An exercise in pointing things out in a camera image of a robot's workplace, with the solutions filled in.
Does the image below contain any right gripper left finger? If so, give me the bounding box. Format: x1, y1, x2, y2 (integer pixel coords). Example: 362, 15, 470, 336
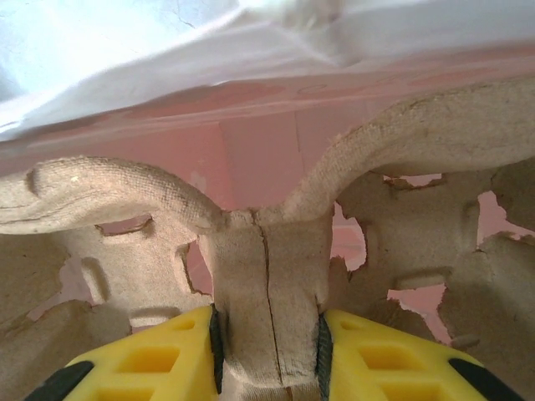
24, 304, 225, 401

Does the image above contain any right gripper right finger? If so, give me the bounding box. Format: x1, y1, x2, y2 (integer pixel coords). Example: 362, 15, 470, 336
315, 308, 527, 401

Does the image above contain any brown pulp cup carrier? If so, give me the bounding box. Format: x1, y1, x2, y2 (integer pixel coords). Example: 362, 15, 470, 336
0, 77, 535, 401

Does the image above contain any red and white paper bag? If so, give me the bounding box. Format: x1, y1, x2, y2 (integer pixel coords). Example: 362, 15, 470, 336
0, 0, 535, 348

